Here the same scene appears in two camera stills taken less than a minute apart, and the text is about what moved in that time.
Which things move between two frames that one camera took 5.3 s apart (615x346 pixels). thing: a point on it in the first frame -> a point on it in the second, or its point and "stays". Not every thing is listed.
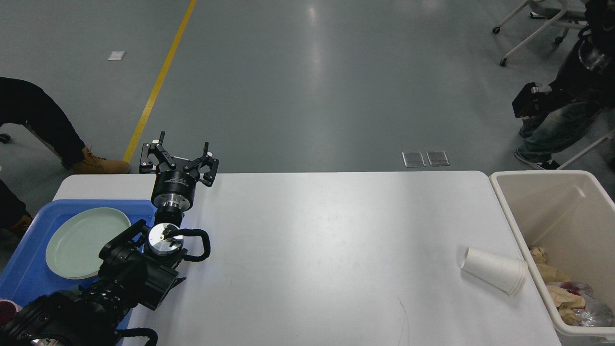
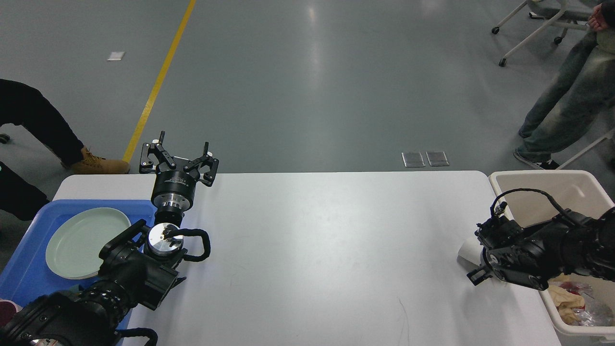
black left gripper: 174,190 stays
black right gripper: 588,77 -> 477,276
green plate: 73,247 stays
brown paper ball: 565,302 stays
